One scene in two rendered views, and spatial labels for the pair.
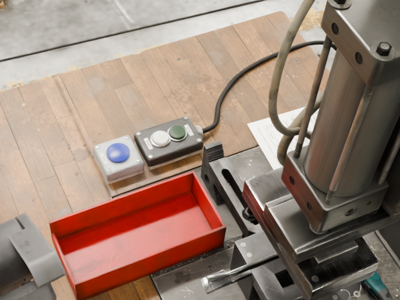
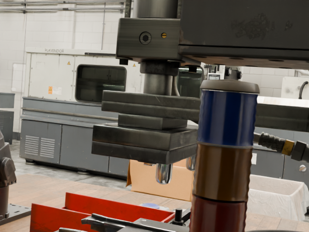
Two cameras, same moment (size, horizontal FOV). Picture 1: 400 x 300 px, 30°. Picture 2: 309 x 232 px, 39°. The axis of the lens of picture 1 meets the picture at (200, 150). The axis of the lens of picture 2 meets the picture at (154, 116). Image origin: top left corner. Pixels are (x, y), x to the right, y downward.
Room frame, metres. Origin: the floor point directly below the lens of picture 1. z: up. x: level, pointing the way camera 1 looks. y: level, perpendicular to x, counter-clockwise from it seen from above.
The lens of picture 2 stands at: (0.16, -0.62, 1.18)
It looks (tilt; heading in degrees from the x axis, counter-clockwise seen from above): 3 degrees down; 52
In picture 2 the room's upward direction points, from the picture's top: 5 degrees clockwise
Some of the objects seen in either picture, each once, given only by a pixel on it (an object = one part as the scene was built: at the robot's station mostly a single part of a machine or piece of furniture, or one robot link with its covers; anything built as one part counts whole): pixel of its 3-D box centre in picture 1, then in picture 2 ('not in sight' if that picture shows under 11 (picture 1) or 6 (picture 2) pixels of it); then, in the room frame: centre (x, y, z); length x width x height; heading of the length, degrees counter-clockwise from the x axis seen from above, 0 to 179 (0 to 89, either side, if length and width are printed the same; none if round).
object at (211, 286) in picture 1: (225, 277); (105, 223); (0.52, -0.06, 0.98); 0.07 x 0.02 x 0.01; 120
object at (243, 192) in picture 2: not in sight; (222, 169); (0.38, -0.42, 1.14); 0.04 x 0.04 x 0.03
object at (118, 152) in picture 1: (118, 154); (150, 209); (0.76, 0.14, 0.93); 0.04 x 0.04 x 0.02
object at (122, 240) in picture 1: (138, 234); (104, 223); (0.61, 0.08, 0.93); 0.25 x 0.12 x 0.06; 120
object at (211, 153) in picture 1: (218, 172); not in sight; (0.73, -0.03, 0.95); 0.06 x 0.03 x 0.09; 30
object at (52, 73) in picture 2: not in sight; (128, 86); (3.66, 4.50, 1.24); 2.95 x 0.98 x 0.90; 117
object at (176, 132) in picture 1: (177, 134); not in sight; (0.82, 0.04, 0.93); 0.03 x 0.03 x 0.02
